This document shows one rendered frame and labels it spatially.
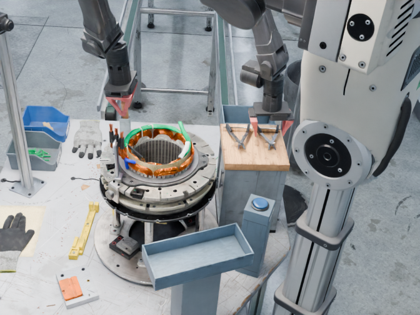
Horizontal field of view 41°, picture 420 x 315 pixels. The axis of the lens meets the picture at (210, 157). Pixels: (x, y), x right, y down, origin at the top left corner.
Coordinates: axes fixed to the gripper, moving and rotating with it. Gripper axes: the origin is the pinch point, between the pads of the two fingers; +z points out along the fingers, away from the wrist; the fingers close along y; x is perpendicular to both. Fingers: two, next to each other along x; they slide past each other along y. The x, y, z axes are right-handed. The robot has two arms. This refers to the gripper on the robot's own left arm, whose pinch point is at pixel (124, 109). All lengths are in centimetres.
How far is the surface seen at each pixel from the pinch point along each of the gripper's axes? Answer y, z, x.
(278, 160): -4.9, 18.5, 42.5
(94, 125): -45, 41, -29
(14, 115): -6.3, 9.8, -37.4
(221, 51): -124, 50, 10
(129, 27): -136, 46, -40
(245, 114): -31.5, 21.5, 30.3
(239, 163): -1.2, 17.4, 31.5
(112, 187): 19.6, 11.0, 0.7
